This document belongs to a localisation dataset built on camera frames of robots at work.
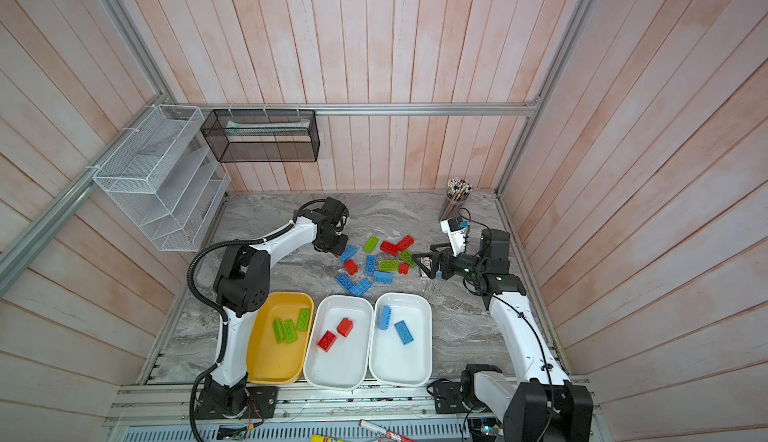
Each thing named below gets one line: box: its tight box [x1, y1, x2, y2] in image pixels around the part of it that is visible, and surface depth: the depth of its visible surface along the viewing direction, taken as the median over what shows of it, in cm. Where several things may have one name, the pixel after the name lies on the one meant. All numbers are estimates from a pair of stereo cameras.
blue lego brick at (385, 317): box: [379, 305, 392, 330], surface depth 87 cm
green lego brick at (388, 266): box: [379, 260, 399, 272], surface depth 100 cm
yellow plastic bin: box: [246, 291, 315, 385], surface depth 84 cm
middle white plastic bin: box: [303, 295, 374, 391], surface depth 84 cm
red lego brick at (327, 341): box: [317, 330, 337, 352], surface depth 84 cm
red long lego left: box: [380, 237, 407, 257], surface depth 104 cm
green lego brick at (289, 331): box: [282, 319, 298, 344], surface depth 87 cm
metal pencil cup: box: [439, 177, 473, 221], surface depth 100 cm
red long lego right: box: [396, 235, 415, 252], surface depth 106 cm
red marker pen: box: [358, 419, 418, 442], surface depth 70 cm
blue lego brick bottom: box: [394, 320, 414, 345], surface depth 86 cm
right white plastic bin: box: [369, 292, 433, 388], surface depth 84 cm
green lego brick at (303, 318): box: [296, 308, 311, 330], surface depth 88 cm
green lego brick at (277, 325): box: [272, 318, 285, 343], surface depth 85 cm
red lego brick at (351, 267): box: [344, 259, 359, 276], surface depth 100 cm
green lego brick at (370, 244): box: [363, 236, 379, 253], surface depth 106 cm
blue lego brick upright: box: [364, 255, 377, 276], surface depth 100 cm
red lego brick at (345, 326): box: [336, 317, 354, 337], surface depth 86 cm
